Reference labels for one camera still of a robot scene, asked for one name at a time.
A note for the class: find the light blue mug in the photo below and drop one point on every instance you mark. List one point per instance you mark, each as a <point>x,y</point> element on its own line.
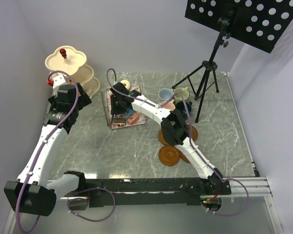
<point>165,94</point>

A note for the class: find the cream three-tier dessert stand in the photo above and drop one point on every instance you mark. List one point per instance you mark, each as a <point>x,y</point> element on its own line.
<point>74,62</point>

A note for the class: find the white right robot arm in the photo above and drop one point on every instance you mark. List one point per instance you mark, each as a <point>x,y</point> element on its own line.
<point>175,132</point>

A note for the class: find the chocolate layer toy cake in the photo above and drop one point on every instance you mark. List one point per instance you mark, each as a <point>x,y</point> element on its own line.
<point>119,121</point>

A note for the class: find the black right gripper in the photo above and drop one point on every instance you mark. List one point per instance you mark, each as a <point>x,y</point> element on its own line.
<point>114,109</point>

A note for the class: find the aluminium frame rail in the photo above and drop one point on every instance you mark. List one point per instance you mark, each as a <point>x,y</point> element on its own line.
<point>257,187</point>

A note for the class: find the floral serving tray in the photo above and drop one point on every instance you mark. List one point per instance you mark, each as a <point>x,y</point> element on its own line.
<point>105,96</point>

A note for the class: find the pink toy cake slice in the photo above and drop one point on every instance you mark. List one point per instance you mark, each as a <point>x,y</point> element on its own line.
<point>133,119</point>

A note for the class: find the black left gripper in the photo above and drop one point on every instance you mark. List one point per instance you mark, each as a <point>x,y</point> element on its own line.
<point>83,100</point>

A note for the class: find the blue frosted toy donut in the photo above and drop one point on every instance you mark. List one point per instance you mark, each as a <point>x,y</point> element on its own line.
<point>129,112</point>

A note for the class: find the white toy donut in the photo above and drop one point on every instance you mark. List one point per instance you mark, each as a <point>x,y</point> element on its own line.
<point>126,84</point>

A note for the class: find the black perforated calibration board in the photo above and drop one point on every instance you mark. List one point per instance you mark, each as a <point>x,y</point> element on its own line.
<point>258,23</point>

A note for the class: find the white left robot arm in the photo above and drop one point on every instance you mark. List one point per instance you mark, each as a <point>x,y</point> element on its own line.
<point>31,191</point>

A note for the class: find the brown wooden coaster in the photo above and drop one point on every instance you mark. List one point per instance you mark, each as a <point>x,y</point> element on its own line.
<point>184,158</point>
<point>194,135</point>
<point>169,155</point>
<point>161,138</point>

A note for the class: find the light green mug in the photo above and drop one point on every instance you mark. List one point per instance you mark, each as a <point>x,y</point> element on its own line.
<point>180,94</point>

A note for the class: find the pink mug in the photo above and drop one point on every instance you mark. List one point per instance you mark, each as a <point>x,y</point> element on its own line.
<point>167,105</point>

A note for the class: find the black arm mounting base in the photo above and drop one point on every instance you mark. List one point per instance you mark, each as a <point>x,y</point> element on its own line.
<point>151,191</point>

